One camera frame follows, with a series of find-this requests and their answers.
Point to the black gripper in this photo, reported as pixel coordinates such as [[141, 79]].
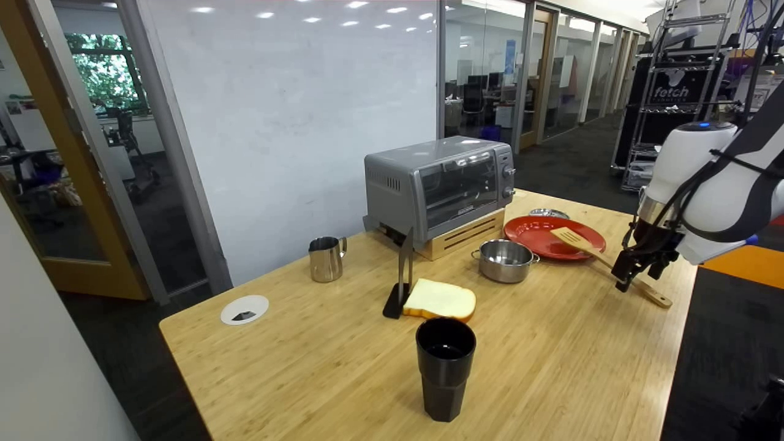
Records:
[[652, 242]]

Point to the wooden spatula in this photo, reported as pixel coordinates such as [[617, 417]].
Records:
[[574, 237]]

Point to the slice of white bread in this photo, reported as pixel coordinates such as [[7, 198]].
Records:
[[441, 300]]

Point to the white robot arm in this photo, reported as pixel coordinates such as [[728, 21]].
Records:
[[719, 196]]

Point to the red plate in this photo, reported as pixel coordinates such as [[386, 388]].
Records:
[[539, 234]]

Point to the small steel lid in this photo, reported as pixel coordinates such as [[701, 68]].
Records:
[[549, 214]]

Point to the orange floor mat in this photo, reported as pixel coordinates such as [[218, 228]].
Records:
[[748, 267]]

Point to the small steel pot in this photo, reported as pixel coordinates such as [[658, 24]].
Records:
[[505, 263]]

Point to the wooden slatted trivet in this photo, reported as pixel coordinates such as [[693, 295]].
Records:
[[469, 234]]

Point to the black plastic tumbler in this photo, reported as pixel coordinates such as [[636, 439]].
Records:
[[447, 367]]

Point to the silver toaster oven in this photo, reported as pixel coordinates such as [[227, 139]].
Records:
[[441, 185]]

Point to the steel milk jug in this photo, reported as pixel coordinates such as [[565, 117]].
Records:
[[327, 261]]

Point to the grey partition post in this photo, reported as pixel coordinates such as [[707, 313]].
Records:
[[441, 74]]

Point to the glass door wooden frame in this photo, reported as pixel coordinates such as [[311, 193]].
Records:
[[81, 204]]

